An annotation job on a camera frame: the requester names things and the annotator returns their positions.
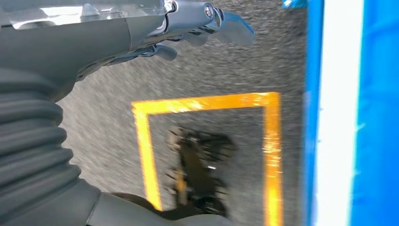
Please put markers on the yellow floor tape square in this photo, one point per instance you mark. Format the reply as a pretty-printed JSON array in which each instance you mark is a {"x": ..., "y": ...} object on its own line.
[{"x": 271, "y": 156}]

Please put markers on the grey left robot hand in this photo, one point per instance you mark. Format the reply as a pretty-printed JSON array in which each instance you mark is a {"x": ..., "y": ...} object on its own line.
[{"x": 62, "y": 46}]

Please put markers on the large blue metal shelf rack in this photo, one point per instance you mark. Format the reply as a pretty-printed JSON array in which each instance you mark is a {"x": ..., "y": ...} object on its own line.
[{"x": 380, "y": 124}]

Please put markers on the black robot foot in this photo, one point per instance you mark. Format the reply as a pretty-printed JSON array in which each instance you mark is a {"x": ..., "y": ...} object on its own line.
[{"x": 199, "y": 174}]

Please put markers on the translucent white plastic tray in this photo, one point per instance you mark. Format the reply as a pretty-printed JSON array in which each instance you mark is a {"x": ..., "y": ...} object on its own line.
[{"x": 339, "y": 124}]

